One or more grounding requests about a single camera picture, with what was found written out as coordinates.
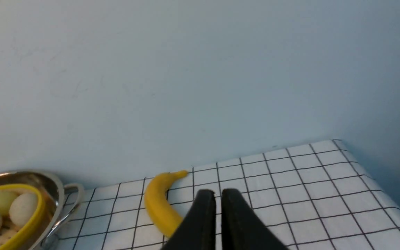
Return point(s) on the bamboo steamer basket yellow rims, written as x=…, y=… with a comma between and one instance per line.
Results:
x=13, y=237

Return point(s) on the pale green bun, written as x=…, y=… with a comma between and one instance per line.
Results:
x=6, y=199

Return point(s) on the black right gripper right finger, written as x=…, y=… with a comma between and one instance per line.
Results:
x=241, y=228

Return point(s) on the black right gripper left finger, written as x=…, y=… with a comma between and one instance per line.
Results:
x=198, y=229

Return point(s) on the yellow banana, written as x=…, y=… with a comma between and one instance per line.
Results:
x=161, y=213

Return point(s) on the white checkered tablecloth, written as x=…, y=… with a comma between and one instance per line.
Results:
x=312, y=197

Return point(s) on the stainless steel two-handled pot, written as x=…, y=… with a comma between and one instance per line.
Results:
x=62, y=201

